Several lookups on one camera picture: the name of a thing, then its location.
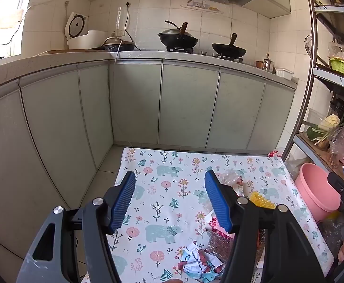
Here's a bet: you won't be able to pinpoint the white power cable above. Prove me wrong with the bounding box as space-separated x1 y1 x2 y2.
114 39 123 64

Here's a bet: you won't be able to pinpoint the red paper carton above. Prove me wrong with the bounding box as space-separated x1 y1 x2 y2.
204 211 234 239

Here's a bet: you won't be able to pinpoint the pale yellow cabbage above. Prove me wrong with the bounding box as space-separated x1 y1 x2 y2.
319 114 341 132

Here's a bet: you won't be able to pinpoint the steel kettle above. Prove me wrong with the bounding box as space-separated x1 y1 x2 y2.
263 54 276 73

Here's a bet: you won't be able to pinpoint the lidded black wok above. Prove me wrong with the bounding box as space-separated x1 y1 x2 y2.
157 21 199 48

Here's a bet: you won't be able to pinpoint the gas stove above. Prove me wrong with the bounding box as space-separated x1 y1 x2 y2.
164 46 245 63

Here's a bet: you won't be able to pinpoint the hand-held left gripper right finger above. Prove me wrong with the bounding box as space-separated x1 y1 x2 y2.
204 169 327 283

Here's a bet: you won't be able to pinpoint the kitchen counter cabinets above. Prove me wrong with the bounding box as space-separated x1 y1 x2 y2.
0 50 299 260

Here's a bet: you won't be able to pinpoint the white rice cooker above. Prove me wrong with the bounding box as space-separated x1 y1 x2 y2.
63 12 106 50

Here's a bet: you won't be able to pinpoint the floral bear print tablecloth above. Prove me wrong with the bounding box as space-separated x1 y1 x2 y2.
82 147 335 283

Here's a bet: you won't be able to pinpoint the metal shelf rack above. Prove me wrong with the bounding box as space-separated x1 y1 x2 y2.
281 0 344 189

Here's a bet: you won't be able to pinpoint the pink plastic bucket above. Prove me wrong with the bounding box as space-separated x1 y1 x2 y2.
294 163 344 222

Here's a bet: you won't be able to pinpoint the clear plastic wrapper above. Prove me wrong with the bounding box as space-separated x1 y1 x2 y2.
217 169 245 191

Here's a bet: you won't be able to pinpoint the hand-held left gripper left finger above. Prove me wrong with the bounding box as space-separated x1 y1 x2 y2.
15 170 136 283

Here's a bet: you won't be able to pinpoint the wire skimmer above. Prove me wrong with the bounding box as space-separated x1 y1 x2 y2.
304 35 313 57

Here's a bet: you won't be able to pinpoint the black power cable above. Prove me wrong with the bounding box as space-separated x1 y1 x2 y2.
124 4 141 50

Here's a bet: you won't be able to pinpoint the colourful paper wrapper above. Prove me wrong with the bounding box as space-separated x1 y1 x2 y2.
180 241 228 282

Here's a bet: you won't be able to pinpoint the silver scouring pad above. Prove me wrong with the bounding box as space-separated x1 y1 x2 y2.
207 230 265 267

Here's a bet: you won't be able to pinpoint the black blender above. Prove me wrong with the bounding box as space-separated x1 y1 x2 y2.
329 94 344 121

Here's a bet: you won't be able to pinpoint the open black wok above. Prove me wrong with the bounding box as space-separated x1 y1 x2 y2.
212 33 247 58

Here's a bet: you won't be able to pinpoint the window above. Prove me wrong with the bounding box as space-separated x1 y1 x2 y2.
0 0 39 65

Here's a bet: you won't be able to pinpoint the white plastic container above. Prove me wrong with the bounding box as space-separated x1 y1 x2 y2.
275 68 294 81

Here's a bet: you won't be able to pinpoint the green onions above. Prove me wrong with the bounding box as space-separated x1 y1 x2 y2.
303 121 344 146

